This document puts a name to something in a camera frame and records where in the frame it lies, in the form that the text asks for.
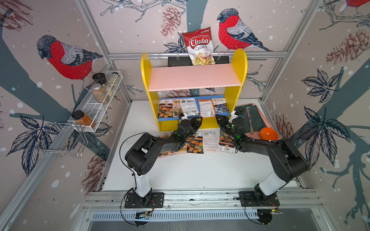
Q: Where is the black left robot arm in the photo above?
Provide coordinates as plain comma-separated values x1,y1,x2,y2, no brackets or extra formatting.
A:
124,116,203,198

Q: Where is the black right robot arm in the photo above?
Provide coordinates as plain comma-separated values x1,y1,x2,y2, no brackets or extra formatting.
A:
215,115,309,205

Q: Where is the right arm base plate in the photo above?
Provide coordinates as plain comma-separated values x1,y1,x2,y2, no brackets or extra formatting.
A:
239,191,280,207

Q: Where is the blue flower seed bag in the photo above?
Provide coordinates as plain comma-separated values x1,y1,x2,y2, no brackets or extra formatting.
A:
212,98,229,114

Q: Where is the orange bowl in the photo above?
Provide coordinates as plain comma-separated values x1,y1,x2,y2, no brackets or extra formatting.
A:
260,127,279,141

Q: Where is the black orange marigold seed bag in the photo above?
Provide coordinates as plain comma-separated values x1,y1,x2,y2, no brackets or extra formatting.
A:
186,131,204,154

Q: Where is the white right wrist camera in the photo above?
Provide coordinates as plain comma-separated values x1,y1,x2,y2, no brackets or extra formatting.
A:
228,115,239,123

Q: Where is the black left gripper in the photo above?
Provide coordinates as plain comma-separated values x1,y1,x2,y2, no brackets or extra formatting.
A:
183,116,203,142

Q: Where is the pale spice jar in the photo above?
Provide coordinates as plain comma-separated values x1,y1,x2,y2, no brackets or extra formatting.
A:
108,72,119,87

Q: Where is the orange bordered seed bag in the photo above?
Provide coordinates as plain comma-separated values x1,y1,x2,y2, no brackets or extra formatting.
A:
198,99,215,118

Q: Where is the white wire spice rack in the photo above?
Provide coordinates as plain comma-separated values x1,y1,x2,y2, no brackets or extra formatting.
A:
67,70,122,137

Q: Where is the tan spice jar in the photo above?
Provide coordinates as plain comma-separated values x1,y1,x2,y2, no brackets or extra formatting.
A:
91,83,109,105

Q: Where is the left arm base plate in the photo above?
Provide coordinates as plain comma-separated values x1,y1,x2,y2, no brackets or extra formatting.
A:
124,192,164,208

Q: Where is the pink storefront seed bag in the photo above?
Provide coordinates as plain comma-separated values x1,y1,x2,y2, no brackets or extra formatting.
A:
158,134,174,158
202,130,220,154
175,144,187,155
172,100,182,118

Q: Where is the orange spice jar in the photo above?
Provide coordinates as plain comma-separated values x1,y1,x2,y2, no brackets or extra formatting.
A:
71,110,93,126

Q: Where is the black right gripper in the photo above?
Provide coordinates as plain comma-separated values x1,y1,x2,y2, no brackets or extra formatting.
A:
214,114,236,141

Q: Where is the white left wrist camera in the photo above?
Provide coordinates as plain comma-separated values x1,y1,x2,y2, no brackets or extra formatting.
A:
178,113,188,121

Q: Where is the dark green cloth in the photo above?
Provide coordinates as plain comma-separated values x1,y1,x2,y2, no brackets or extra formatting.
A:
234,104,267,134

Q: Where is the yellow two-tier shelf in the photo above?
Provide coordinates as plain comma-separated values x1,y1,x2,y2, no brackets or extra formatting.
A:
140,48,249,132

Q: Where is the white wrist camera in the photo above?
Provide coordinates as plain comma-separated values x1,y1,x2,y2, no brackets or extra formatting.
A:
178,113,188,121
228,115,239,123

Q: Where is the black lid spice jar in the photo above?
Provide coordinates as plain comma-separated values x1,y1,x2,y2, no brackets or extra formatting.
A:
92,73,110,92

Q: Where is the red Chuba chips bag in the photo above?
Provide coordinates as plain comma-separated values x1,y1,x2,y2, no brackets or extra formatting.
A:
182,27,215,65

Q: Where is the chrome wire holder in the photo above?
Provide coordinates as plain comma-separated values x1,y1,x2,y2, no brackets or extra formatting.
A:
32,121,89,158

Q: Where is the black spoon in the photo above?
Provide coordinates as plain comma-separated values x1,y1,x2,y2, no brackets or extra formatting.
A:
239,108,245,116

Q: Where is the silver spoon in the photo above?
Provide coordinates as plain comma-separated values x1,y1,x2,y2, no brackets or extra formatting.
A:
242,108,248,120

